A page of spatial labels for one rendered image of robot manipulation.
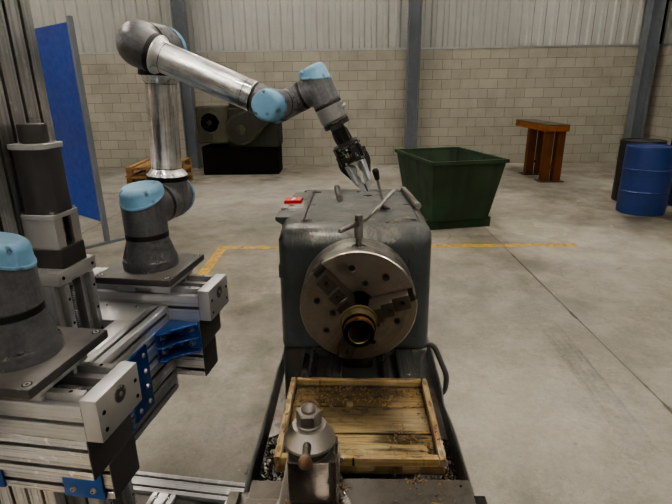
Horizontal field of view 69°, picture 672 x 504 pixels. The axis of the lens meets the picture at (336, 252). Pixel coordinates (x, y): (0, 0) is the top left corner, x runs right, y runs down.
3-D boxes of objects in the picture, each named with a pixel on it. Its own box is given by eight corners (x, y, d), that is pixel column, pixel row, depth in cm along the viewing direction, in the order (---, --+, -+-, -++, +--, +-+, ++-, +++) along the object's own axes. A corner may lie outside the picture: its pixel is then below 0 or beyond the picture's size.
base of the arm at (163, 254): (112, 272, 134) (106, 238, 131) (141, 255, 148) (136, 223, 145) (163, 275, 131) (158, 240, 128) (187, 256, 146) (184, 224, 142)
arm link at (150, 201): (114, 236, 132) (106, 187, 128) (142, 223, 145) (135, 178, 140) (155, 238, 130) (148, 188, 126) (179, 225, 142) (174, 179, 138)
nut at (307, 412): (297, 415, 76) (296, 396, 75) (322, 415, 76) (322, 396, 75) (294, 432, 72) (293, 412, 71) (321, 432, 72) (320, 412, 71)
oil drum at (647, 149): (606, 206, 690) (616, 143, 662) (648, 206, 689) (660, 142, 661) (629, 217, 634) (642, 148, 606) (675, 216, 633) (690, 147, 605)
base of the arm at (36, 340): (-50, 370, 87) (-65, 320, 84) (15, 331, 102) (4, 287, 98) (25, 377, 85) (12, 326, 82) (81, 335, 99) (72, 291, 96)
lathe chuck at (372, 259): (304, 342, 144) (301, 240, 134) (411, 343, 143) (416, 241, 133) (301, 358, 135) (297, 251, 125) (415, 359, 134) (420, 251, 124)
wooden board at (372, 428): (291, 389, 131) (291, 376, 130) (425, 390, 130) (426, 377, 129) (274, 472, 103) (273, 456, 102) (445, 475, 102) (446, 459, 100)
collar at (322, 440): (287, 422, 79) (286, 407, 78) (336, 423, 79) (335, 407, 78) (280, 457, 72) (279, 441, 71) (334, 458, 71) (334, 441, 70)
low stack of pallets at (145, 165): (150, 180, 941) (147, 157, 927) (194, 179, 944) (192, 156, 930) (126, 193, 823) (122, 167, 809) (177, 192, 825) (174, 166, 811)
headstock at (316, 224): (296, 278, 209) (293, 188, 196) (408, 278, 207) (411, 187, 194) (275, 348, 152) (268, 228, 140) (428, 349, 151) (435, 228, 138)
